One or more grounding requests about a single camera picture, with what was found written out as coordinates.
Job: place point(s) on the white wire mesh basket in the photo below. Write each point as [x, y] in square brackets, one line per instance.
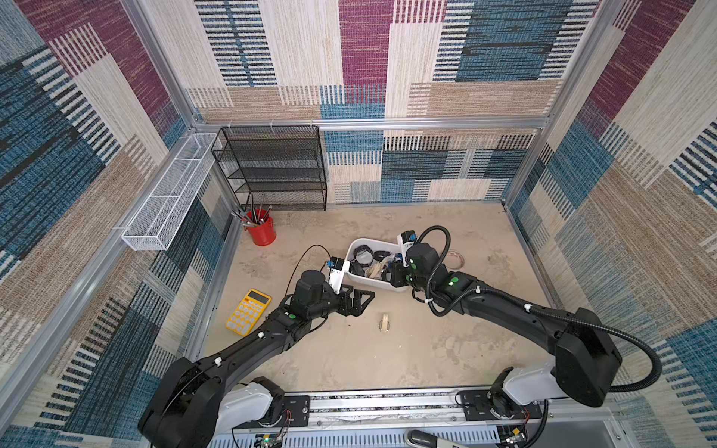
[155, 225]

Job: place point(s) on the white tape roll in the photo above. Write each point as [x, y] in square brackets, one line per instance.
[454, 261]

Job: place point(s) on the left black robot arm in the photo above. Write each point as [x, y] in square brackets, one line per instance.
[196, 400]

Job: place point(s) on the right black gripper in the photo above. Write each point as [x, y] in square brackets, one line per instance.
[396, 272]

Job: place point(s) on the yellow calculator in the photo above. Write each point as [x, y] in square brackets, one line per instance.
[248, 312]

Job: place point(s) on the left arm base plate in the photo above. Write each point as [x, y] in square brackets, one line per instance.
[294, 411]

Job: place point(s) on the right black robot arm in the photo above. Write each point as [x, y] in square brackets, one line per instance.
[584, 359]

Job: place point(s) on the red pen cup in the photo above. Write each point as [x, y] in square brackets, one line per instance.
[263, 235]

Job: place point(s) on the black chunky digital watch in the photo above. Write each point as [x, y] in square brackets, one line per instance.
[356, 269]

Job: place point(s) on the pens in cup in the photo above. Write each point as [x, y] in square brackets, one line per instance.
[251, 215]

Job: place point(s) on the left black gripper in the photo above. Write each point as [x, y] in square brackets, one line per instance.
[357, 310]

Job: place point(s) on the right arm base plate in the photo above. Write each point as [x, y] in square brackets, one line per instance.
[482, 405]

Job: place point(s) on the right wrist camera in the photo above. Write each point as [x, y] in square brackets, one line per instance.
[405, 241]

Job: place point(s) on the white plastic storage box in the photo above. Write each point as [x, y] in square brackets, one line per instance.
[393, 248]

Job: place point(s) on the black wire mesh shelf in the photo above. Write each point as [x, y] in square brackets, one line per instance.
[277, 167]

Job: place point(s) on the black watch with strap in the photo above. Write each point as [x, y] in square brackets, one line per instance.
[381, 255]

